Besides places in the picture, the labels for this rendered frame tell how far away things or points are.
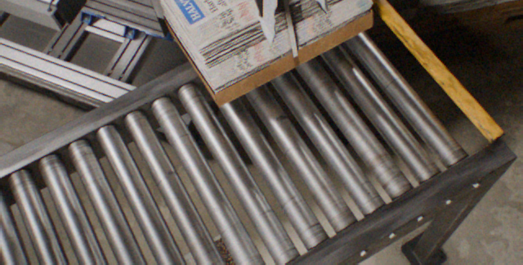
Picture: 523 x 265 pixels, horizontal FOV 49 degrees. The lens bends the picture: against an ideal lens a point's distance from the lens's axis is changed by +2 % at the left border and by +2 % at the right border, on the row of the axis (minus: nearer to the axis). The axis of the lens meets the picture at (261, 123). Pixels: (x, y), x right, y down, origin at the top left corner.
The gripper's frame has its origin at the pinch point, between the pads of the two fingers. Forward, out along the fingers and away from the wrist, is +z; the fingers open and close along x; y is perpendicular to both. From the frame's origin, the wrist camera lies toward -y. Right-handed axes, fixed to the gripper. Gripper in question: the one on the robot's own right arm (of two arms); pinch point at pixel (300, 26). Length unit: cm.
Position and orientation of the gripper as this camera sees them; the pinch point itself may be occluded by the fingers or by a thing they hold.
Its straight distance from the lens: 101.5
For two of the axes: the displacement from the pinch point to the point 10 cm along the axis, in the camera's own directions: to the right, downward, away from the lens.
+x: -8.7, 4.8, -1.4
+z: 3.4, 7.8, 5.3
